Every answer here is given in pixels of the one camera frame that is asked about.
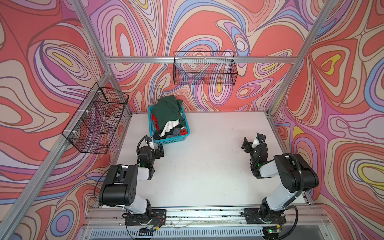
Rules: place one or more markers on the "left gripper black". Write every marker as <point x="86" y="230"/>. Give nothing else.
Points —
<point x="157" y="150"/>

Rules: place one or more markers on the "teal plastic laundry basket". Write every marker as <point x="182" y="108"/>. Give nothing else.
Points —
<point x="152" y="130"/>

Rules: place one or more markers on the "green t shirt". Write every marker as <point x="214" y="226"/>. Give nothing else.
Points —
<point x="168" y="109"/>

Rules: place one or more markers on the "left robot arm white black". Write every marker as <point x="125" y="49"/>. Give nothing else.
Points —
<point x="119" y="187"/>

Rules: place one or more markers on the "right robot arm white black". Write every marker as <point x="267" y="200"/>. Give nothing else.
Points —
<point x="295" y="174"/>

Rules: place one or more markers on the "white t shirt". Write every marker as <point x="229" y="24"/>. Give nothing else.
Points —
<point x="169" y="126"/>

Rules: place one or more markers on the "red t shirt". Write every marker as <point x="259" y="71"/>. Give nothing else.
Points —
<point x="154" y="119"/>

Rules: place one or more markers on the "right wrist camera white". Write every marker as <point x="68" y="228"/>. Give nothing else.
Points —
<point x="256" y="142"/>

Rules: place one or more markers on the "black wire basket left wall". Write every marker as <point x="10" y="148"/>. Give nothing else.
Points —
<point x="93" y="127"/>

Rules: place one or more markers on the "black wire basket wall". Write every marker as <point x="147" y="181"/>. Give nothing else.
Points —
<point x="93" y="127"/>
<point x="204" y="68"/>

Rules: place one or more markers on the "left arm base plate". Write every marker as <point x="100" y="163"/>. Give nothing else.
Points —
<point x="155" y="218"/>

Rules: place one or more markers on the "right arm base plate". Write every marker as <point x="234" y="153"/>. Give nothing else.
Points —
<point x="267" y="217"/>

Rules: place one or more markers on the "black wire basket back wall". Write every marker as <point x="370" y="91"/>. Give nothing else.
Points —
<point x="204" y="68"/>

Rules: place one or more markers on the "aluminium mounting rail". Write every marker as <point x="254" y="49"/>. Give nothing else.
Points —
<point x="209" y="223"/>

